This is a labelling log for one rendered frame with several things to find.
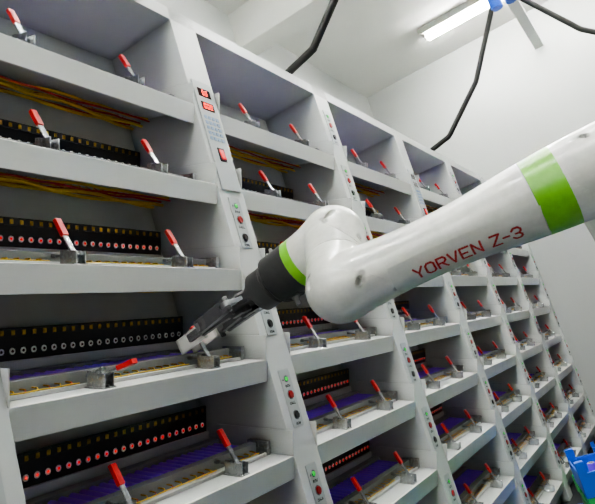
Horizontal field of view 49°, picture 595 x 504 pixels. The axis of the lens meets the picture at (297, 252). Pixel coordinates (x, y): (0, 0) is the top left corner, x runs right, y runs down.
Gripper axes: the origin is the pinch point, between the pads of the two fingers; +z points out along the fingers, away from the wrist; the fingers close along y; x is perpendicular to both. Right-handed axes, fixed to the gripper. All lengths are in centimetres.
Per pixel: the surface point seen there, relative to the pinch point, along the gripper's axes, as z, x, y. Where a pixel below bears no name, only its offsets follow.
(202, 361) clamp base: 0.5, -4.6, -1.0
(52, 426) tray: 0.0, -10.5, -37.8
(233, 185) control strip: -11.1, 31.8, 21.9
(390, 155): -14, 67, 156
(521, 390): 9, -42, 226
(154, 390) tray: -1.0, -8.8, -17.7
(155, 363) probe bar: 3.7, -2.3, -9.4
